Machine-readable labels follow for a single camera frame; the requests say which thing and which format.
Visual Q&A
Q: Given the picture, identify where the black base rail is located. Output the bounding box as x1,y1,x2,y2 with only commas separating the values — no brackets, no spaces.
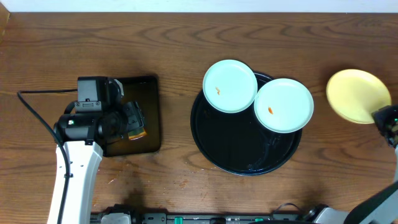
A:
90,213,308,224

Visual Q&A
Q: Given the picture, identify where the yellow plate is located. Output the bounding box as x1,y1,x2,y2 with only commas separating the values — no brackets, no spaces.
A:
326,69,392,124

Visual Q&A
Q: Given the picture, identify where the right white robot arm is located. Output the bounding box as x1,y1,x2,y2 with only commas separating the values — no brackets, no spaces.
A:
302,105,397,223

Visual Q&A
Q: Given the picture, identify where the light green plate top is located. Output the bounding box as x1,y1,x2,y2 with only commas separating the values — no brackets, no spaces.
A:
203,59,257,113

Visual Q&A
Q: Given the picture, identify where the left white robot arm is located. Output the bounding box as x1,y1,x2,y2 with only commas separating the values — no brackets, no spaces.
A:
47,101,149,223

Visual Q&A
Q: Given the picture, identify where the light green plate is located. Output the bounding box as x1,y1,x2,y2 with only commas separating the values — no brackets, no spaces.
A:
203,59,257,113
254,78,314,133

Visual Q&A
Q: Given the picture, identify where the black rectangular tray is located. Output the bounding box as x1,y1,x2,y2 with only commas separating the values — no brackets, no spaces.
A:
104,76,161,157

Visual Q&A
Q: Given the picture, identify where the black round tray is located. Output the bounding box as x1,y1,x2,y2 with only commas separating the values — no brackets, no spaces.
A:
190,91,302,176

